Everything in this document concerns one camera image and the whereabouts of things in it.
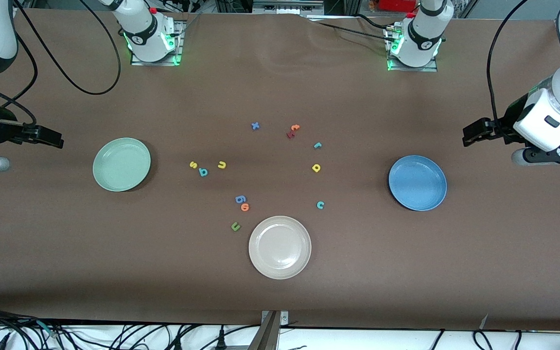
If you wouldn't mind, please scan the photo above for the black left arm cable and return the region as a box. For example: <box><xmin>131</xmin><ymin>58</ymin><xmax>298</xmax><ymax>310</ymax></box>
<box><xmin>486</xmin><ymin>0</ymin><xmax>531</xmax><ymax>128</ymax></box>

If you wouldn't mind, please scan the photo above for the brown table mat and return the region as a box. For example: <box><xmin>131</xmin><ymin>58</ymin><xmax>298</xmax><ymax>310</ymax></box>
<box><xmin>0</xmin><ymin>9</ymin><xmax>560</xmax><ymax>331</ymax></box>

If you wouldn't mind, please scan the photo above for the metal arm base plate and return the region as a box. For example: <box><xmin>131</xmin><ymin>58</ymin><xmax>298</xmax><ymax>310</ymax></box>
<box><xmin>131</xmin><ymin>22</ymin><xmax>184</xmax><ymax>66</ymax></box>
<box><xmin>387</xmin><ymin>27</ymin><xmax>438</xmax><ymax>72</ymax></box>

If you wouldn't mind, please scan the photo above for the short black base cable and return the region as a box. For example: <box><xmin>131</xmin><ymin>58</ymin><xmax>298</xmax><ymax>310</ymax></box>
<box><xmin>355</xmin><ymin>13</ymin><xmax>390</xmax><ymax>31</ymax></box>

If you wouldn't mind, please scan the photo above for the green plate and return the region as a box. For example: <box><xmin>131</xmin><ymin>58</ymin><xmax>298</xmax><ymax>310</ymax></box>
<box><xmin>92</xmin><ymin>138</ymin><xmax>152</xmax><ymax>193</ymax></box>

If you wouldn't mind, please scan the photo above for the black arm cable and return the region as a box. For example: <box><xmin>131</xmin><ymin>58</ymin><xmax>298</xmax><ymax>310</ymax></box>
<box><xmin>486</xmin><ymin>0</ymin><xmax>531</xmax><ymax>128</ymax></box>
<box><xmin>0</xmin><ymin>0</ymin><xmax>122</xmax><ymax>128</ymax></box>

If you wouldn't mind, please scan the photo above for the blue plate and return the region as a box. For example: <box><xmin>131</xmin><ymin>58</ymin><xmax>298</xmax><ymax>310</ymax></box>
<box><xmin>388</xmin><ymin>155</ymin><xmax>448</xmax><ymax>211</ymax></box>

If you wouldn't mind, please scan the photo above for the metal table edge bracket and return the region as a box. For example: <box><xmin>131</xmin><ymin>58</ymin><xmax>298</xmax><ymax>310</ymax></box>
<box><xmin>247</xmin><ymin>310</ymin><xmax>290</xmax><ymax>350</ymax></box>

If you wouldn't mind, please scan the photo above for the beige plate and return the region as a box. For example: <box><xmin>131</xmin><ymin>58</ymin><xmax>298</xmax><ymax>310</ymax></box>
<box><xmin>248</xmin><ymin>216</ymin><xmax>312</xmax><ymax>280</ymax></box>

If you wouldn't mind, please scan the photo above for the long black base cable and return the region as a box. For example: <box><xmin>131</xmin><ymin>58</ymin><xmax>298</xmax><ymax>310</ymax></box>
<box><xmin>309</xmin><ymin>18</ymin><xmax>393</xmax><ymax>42</ymax></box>

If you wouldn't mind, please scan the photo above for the silver metal device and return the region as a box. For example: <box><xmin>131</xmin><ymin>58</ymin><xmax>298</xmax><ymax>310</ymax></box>
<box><xmin>252</xmin><ymin>0</ymin><xmax>325</xmax><ymax>16</ymax></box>

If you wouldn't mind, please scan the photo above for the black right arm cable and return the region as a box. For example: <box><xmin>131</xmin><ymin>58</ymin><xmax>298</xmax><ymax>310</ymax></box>
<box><xmin>0</xmin><ymin>0</ymin><xmax>122</xmax><ymax>128</ymax></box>

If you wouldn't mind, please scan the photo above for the red box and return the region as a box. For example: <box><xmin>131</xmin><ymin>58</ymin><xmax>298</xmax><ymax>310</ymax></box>
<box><xmin>379</xmin><ymin>0</ymin><xmax>419</xmax><ymax>13</ymax></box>

